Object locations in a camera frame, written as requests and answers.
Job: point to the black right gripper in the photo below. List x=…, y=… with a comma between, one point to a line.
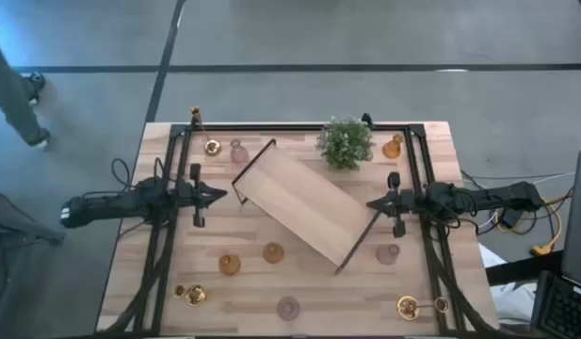
x=408, y=203

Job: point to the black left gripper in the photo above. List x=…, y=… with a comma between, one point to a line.
x=196, y=195

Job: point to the tall brass candlestick holder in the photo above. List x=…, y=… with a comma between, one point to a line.
x=408, y=307
x=212, y=147

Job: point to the clear glass bowl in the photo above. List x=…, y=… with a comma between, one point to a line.
x=387, y=254

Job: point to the pink ribbed glass candle holder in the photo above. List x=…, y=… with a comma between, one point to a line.
x=288, y=308
x=239, y=153

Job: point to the amber ribbed glass candle holder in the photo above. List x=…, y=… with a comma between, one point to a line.
x=273, y=253
x=229, y=264
x=392, y=148

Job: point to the short brass candlestick holder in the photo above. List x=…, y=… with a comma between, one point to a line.
x=196, y=295

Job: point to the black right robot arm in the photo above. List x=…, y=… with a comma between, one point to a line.
x=497, y=198

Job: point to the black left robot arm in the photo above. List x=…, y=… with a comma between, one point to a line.
x=111, y=207

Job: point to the green plant in dark pot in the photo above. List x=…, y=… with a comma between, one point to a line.
x=345, y=143

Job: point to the wooden shelf with black legs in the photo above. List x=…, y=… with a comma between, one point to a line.
x=304, y=202

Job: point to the white cloth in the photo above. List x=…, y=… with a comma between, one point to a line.
x=509, y=296

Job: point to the dark grey chair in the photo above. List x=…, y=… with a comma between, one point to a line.
x=17, y=221

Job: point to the black laptop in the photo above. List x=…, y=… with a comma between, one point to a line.
x=570, y=311

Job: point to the person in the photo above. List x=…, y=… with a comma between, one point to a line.
x=12, y=103

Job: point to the black frame clamp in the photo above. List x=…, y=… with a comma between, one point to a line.
x=366, y=120

